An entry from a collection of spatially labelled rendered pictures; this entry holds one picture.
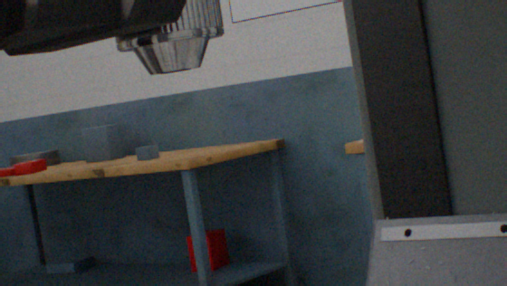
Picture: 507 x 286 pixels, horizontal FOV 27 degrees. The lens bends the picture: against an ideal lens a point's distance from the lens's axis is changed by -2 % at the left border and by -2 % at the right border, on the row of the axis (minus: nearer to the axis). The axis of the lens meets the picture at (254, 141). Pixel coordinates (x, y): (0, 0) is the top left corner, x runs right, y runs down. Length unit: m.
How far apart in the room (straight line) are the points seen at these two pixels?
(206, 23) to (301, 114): 5.24
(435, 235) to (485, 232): 0.04
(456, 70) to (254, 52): 5.06
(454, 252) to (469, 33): 0.16
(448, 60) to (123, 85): 5.79
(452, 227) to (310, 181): 4.90
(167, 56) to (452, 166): 0.41
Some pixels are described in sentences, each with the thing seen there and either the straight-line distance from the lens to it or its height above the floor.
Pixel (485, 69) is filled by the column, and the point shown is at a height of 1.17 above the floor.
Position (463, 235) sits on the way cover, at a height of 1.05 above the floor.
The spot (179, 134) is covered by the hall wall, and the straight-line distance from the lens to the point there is 6.27.
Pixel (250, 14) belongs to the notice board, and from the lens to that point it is 5.86.
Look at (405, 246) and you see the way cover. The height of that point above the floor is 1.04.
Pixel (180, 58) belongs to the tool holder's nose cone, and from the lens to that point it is 0.46.
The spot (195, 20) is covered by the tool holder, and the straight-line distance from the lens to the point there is 0.45.
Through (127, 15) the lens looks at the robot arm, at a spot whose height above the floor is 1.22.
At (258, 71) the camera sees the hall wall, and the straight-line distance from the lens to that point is 5.85.
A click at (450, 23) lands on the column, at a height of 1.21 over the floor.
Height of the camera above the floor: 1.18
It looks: 3 degrees down
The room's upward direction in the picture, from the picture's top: 9 degrees counter-clockwise
